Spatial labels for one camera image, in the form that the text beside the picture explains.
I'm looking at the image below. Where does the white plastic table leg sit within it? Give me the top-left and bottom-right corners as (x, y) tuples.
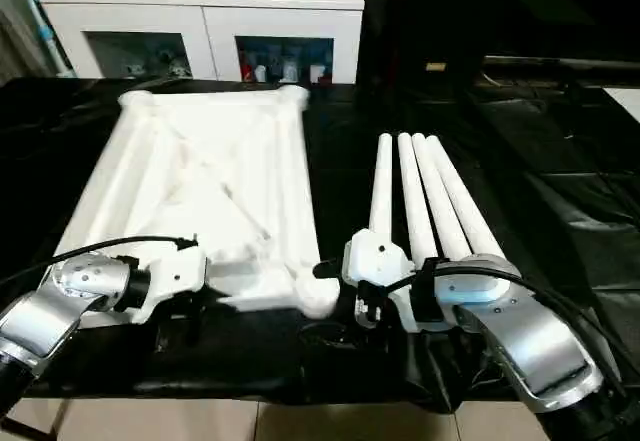
(426, 134), (507, 262)
(367, 132), (397, 262)
(397, 132), (442, 264)
(411, 133), (473, 264)

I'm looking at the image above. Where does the white plastic table top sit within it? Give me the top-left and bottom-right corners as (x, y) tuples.
(54, 82), (342, 321)

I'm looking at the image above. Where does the black work mat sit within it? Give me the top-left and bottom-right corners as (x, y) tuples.
(0, 75), (640, 408)

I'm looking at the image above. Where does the black horizontal bar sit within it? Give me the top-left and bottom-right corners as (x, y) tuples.
(484, 53), (640, 71)

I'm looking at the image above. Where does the dark cabinet with yellow label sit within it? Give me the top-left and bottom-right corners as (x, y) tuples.
(360, 0), (640, 87)

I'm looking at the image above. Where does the white flat board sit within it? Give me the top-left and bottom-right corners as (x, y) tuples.
(599, 85), (640, 124)

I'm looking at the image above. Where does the white and teal pole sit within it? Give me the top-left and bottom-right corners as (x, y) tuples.
(12, 0), (77, 78)

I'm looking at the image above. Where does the grey curtain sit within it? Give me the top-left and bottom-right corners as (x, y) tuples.
(0, 0), (46, 84)

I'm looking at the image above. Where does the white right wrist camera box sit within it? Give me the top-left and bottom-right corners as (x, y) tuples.
(342, 230), (412, 308)

